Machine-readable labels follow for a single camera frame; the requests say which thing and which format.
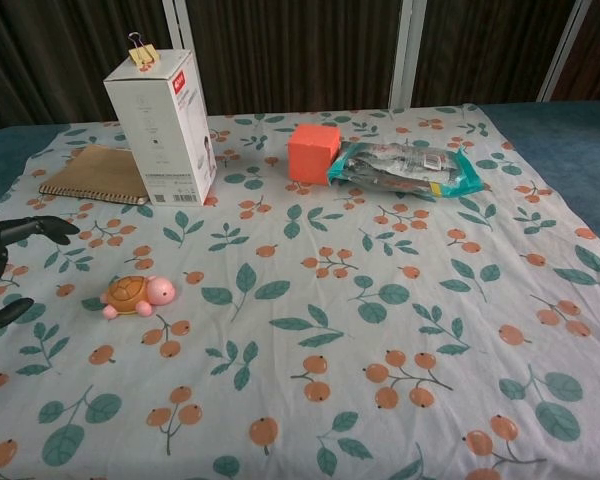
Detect white cardboard product box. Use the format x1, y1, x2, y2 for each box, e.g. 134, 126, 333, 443
103, 48, 217, 207

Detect orange cube block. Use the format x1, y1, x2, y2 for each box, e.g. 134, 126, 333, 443
286, 124, 342, 185

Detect pink turtle toy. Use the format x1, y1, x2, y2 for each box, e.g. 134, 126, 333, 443
100, 274, 176, 322

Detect yellow binder clip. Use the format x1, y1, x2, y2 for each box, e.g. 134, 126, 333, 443
127, 31, 162, 72

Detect brown spiral notebook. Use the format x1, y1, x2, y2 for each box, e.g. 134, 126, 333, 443
38, 145, 151, 205

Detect white vertical frame post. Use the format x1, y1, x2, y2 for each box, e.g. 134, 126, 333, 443
161, 0, 190, 53
388, 0, 427, 110
535, 0, 592, 103

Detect floral printed tablecloth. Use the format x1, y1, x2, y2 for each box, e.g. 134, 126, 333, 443
0, 103, 600, 480

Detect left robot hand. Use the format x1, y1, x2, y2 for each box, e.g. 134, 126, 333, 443
0, 214, 81, 336

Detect teal plastic snack package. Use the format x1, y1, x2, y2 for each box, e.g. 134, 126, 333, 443
326, 140, 482, 202

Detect dark brown curtain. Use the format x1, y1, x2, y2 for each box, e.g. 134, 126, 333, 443
0, 0, 600, 137

